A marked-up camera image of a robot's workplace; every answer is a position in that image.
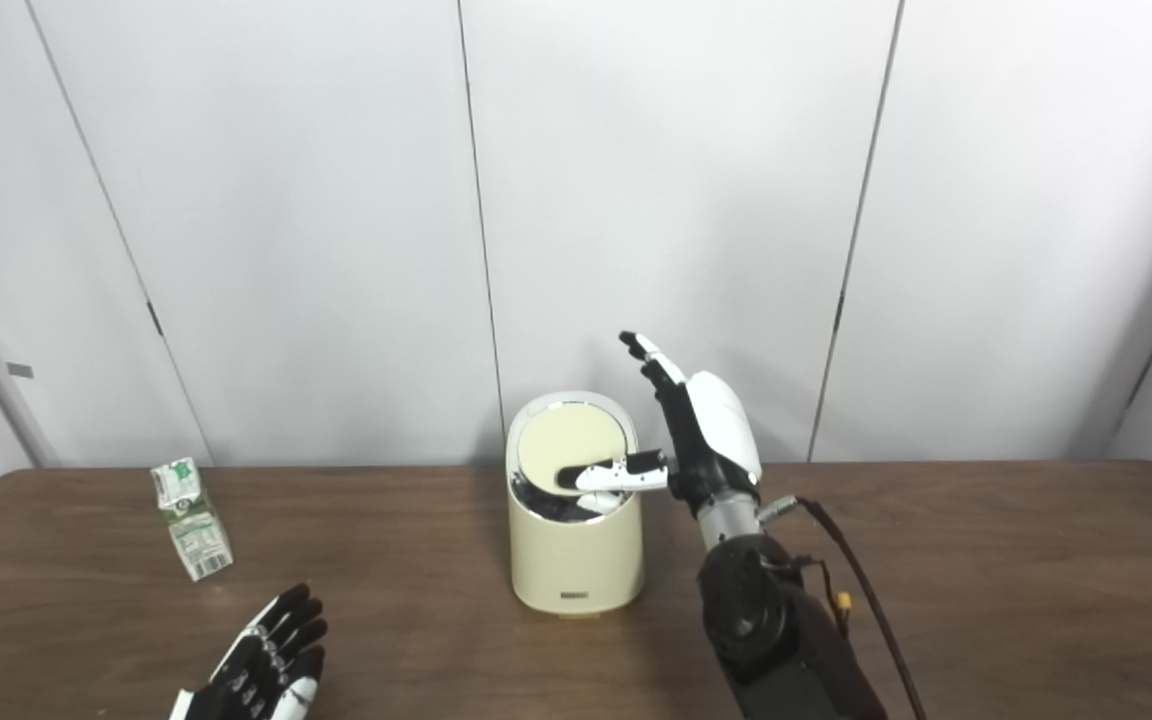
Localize green white milk carton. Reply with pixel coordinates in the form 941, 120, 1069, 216
151, 457, 235, 582

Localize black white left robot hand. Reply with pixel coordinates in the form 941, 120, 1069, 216
169, 585, 329, 720

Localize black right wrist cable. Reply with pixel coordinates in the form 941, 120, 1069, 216
756, 497, 927, 720

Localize thin wire with yellow connector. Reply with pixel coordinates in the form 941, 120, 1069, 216
796, 555, 853, 641

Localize cream-colored round bin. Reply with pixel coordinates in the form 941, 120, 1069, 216
506, 391, 646, 619

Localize cream round bin lid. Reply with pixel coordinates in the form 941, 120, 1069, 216
519, 401, 629, 492

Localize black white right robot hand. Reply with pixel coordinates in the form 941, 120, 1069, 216
557, 331, 764, 521

